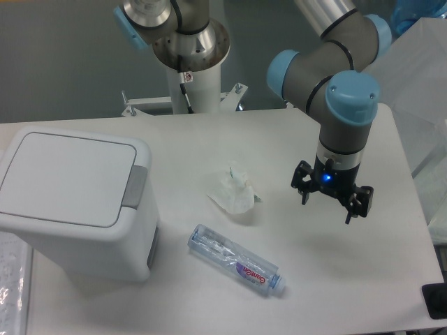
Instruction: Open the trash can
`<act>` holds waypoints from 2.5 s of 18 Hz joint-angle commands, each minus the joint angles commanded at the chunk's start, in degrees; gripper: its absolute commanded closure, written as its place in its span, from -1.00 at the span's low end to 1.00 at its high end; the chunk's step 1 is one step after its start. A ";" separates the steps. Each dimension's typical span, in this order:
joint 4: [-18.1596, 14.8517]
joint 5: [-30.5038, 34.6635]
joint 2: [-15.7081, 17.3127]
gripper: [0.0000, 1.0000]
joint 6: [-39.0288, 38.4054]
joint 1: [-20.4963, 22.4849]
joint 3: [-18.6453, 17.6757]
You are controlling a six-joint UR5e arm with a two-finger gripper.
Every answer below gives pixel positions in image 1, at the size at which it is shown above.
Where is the white push-lid trash can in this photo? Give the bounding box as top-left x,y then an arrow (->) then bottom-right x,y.
1,126 -> 159,282

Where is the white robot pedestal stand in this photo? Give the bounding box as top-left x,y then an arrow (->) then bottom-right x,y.
120,20 -> 247,118

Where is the black device at edge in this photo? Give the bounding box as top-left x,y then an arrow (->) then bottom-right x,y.
422,283 -> 446,320

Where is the clear plastic sheet left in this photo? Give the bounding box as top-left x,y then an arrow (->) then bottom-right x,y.
1,232 -> 33,334

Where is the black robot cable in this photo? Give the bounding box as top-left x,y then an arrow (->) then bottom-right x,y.
176,54 -> 195,114

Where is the crumpled white tissue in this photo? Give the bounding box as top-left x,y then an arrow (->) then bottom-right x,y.
203,161 -> 263,214

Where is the crushed clear plastic bottle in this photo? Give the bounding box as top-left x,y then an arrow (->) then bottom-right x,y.
187,224 -> 286,297

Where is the blue plastic bag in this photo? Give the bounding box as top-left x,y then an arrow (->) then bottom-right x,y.
391,0 -> 446,36

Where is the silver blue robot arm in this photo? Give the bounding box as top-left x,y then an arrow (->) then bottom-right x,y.
114,1 -> 392,218

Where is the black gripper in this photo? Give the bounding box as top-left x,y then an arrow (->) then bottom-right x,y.
291,157 -> 374,224

